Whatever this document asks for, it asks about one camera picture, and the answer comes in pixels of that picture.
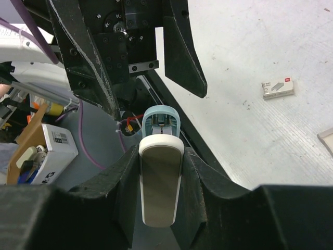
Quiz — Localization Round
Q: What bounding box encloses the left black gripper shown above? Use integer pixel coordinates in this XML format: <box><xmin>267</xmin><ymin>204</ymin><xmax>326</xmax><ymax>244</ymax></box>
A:
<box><xmin>46</xmin><ymin>0</ymin><xmax>208</xmax><ymax>120</ymax></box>

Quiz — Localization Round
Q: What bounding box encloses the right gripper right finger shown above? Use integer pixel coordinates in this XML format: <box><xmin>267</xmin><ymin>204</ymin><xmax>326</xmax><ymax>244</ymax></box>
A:
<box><xmin>182</xmin><ymin>148</ymin><xmax>332</xmax><ymax>249</ymax></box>

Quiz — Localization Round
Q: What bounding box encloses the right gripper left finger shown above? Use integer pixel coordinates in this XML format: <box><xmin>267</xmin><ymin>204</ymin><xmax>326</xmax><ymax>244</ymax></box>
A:
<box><xmin>1</xmin><ymin>146</ymin><xmax>139</xmax><ymax>249</ymax></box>

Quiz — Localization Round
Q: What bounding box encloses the light blue white stapler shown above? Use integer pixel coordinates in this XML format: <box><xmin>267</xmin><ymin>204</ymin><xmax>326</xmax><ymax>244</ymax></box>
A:
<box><xmin>138</xmin><ymin>105</ymin><xmax>185</xmax><ymax>228</ymax></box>

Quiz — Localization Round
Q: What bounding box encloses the cardboard box with items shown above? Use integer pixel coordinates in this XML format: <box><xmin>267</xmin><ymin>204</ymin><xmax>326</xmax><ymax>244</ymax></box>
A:
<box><xmin>6</xmin><ymin>104</ymin><xmax>79</xmax><ymax>185</ymax></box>

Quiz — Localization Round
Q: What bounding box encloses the beige staple box tray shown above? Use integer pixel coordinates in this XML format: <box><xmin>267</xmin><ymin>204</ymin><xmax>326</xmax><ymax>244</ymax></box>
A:
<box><xmin>317</xmin><ymin>128</ymin><xmax>333</xmax><ymax>155</ymax></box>

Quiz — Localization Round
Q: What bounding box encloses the staple box with red label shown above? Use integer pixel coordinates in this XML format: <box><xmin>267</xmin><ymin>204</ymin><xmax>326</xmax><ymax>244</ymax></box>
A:
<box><xmin>261</xmin><ymin>77</ymin><xmax>294</xmax><ymax>100</ymax></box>

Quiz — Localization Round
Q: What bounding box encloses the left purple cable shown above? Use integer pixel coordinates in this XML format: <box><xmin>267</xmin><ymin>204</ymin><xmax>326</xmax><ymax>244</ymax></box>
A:
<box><xmin>0</xmin><ymin>0</ymin><xmax>107</xmax><ymax>171</ymax></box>

